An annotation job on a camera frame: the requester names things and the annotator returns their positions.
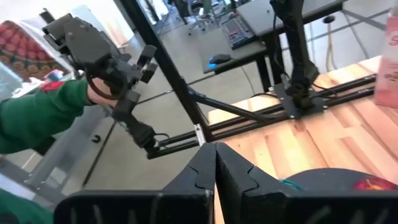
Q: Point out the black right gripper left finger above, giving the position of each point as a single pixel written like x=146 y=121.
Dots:
x=140 y=208

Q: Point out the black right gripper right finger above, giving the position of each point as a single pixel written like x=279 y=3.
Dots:
x=295 y=208

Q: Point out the red yellow apple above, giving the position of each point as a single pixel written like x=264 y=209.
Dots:
x=373 y=184

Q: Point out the person's forearm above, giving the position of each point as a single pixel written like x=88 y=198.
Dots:
x=37 y=118

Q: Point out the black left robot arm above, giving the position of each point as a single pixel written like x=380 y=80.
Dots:
x=295 y=46

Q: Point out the dark round woven placemat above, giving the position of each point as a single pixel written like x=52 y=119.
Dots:
x=329 y=180

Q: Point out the grey metal stand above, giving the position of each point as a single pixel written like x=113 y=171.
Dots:
x=62 y=155

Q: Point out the person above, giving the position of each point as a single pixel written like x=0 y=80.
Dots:
x=21 y=208

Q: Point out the person's hand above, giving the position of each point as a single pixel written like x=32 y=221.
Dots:
x=96 y=93

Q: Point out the black computer mouse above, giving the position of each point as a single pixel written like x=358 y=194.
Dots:
x=220 y=58

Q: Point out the dark grey desk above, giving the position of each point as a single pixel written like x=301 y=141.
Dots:
x=217 y=43

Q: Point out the computer keyboard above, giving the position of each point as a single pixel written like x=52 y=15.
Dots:
x=237 y=32

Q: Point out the office chair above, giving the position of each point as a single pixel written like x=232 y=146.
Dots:
x=199 y=18

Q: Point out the red patterned cloth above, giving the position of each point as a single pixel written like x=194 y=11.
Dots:
x=18 y=46

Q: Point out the black aluminium table frame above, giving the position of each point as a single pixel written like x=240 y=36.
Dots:
x=161 y=62

